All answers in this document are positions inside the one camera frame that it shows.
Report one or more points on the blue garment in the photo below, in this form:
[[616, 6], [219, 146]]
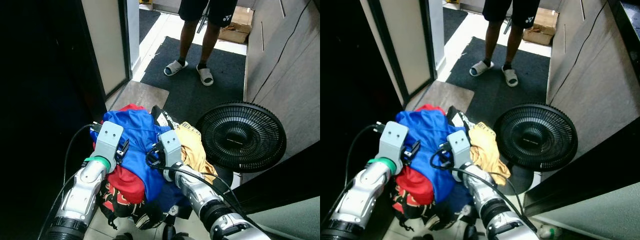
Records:
[[140, 130], [430, 130]]

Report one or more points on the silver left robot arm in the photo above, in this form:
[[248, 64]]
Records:
[[362, 195], [82, 195]]

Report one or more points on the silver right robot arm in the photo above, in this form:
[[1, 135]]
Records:
[[200, 192], [487, 196]]

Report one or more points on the black and white garment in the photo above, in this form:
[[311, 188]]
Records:
[[162, 117], [457, 117]]

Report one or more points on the yellow garment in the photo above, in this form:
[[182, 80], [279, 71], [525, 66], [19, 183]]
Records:
[[192, 150], [485, 150]]

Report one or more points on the red cloth piece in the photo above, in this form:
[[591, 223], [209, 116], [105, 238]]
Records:
[[131, 107], [430, 107]]

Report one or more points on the navy garment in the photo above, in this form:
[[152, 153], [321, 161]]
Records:
[[452, 197], [170, 197]]

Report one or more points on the black red patterned garment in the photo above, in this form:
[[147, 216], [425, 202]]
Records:
[[402, 203], [112, 203]]

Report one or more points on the brown floor board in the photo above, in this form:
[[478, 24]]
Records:
[[140, 95]]

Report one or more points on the large black floor mat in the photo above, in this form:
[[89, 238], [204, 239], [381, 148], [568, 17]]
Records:
[[190, 100], [492, 100]]

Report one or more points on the black electric fan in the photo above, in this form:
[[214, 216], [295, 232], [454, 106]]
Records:
[[240, 137], [535, 137]]

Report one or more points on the white slipper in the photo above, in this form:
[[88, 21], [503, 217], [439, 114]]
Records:
[[481, 68], [205, 76], [175, 67], [510, 77]]

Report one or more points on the person in black shorts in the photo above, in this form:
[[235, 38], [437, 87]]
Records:
[[187, 42], [492, 42]]

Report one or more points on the black panel edge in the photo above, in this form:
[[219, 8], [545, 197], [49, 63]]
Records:
[[280, 180], [580, 182]]

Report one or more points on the small dark floor mat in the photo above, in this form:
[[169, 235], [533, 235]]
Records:
[[452, 22], [147, 22]]

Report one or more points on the green capped plastic bottle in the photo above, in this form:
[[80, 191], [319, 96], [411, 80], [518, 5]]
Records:
[[549, 232]]

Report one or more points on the cardboard box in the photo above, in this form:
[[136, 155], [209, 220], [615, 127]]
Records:
[[542, 35], [237, 32]]

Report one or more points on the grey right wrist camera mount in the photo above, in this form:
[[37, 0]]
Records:
[[459, 147], [171, 147]]

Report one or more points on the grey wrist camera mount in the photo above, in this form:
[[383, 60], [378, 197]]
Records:
[[108, 139], [171, 147], [392, 140], [459, 147]]

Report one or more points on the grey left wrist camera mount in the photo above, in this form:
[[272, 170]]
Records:
[[392, 140], [108, 139]]

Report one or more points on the beige door with black frame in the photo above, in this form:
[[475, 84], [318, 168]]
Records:
[[405, 45], [105, 45]]

